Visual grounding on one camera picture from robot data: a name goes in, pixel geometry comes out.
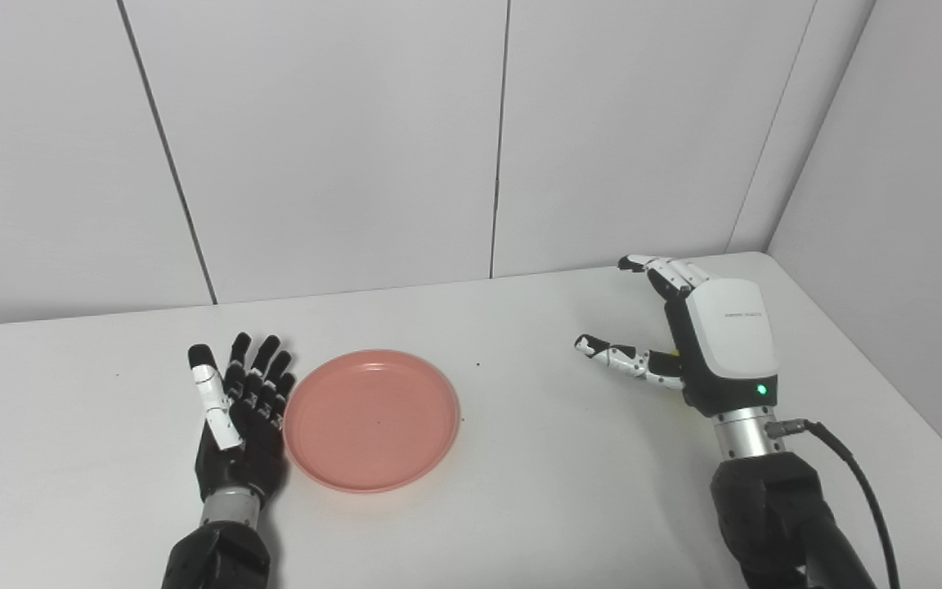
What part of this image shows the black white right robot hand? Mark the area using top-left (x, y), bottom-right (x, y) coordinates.
top-left (574, 254), bottom-right (781, 419)

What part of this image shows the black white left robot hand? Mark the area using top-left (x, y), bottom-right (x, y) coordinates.
top-left (187, 332), bottom-right (298, 505)

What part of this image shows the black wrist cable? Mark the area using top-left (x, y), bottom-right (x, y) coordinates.
top-left (765, 418), bottom-right (904, 589)

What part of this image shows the yellow plastic lemon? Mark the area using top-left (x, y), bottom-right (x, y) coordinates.
top-left (648, 348), bottom-right (686, 392)

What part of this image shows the pink round plate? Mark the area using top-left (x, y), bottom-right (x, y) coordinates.
top-left (283, 349), bottom-right (461, 494)

